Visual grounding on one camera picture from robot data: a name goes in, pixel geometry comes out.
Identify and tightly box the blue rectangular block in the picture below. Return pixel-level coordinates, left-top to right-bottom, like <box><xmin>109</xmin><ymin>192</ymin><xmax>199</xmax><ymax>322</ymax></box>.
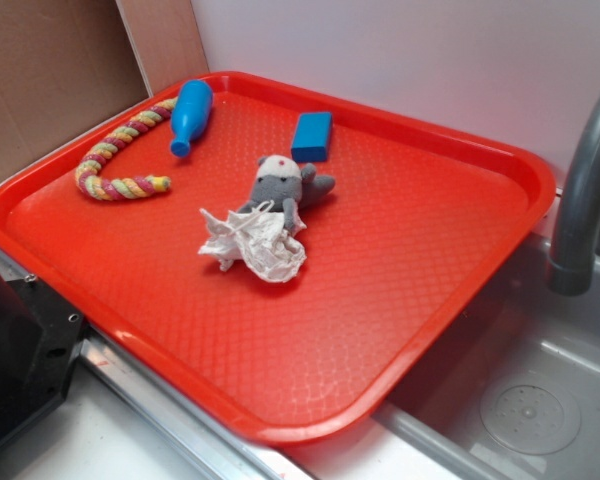
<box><xmin>291</xmin><ymin>112</ymin><xmax>332</xmax><ymax>163</ymax></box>

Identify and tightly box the grey plastic sink basin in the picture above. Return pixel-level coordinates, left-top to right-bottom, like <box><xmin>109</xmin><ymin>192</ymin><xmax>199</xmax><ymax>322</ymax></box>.
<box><xmin>375</xmin><ymin>237</ymin><xmax>600</xmax><ymax>479</ymax></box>

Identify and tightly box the brown cardboard panel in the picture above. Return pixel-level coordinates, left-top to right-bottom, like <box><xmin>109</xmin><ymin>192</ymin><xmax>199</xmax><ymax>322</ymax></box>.
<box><xmin>0</xmin><ymin>1</ymin><xmax>208</xmax><ymax>183</ymax></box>

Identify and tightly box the multicolour twisted rope toy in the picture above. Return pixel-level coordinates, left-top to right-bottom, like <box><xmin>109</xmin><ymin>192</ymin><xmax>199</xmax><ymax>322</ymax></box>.
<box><xmin>74</xmin><ymin>98</ymin><xmax>177</xmax><ymax>202</ymax></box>

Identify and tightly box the grey toy faucet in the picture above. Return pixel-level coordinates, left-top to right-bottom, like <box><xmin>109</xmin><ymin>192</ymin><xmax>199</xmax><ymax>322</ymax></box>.
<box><xmin>546</xmin><ymin>98</ymin><xmax>600</xmax><ymax>296</ymax></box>

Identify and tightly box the crumpled white paper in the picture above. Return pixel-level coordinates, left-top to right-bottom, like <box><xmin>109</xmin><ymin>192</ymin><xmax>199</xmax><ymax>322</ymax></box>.
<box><xmin>198</xmin><ymin>201</ymin><xmax>306</xmax><ymax>283</ymax></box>

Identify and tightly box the red plastic tray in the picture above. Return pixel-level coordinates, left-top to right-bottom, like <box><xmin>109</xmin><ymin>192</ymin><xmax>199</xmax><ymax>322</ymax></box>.
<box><xmin>0</xmin><ymin>72</ymin><xmax>555</xmax><ymax>445</ymax></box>

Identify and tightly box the blue plastic toy bottle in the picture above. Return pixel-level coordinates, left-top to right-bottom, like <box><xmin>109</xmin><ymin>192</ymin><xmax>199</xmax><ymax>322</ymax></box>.
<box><xmin>170</xmin><ymin>80</ymin><xmax>213</xmax><ymax>158</ymax></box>

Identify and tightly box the grey plush animal toy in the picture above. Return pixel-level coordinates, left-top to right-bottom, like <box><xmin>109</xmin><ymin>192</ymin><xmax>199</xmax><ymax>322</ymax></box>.
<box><xmin>238</xmin><ymin>155</ymin><xmax>336</xmax><ymax>234</ymax></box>

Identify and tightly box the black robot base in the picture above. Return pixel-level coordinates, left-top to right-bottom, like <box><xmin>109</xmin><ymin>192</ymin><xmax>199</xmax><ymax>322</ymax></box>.
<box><xmin>0</xmin><ymin>275</ymin><xmax>85</xmax><ymax>449</ymax></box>

